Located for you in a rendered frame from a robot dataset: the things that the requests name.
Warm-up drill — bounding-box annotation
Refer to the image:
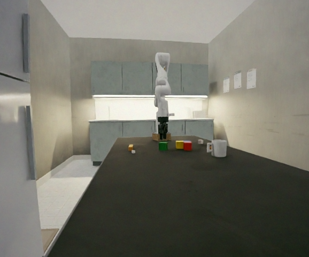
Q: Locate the green cube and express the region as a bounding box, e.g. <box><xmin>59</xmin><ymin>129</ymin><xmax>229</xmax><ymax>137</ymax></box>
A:
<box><xmin>159</xmin><ymin>142</ymin><xmax>168</xmax><ymax>150</ymax></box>

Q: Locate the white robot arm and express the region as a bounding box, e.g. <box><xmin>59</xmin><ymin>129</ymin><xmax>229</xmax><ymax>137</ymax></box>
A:
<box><xmin>154</xmin><ymin>52</ymin><xmax>175</xmax><ymax>133</ymax></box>

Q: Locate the white mug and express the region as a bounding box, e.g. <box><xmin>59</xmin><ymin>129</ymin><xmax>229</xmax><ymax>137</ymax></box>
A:
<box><xmin>207</xmin><ymin>140</ymin><xmax>227</xmax><ymax>157</ymax></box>

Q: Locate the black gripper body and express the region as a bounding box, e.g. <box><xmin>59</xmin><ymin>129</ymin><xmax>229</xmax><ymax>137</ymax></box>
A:
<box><xmin>158</xmin><ymin>117</ymin><xmax>169</xmax><ymax>129</ymax></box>

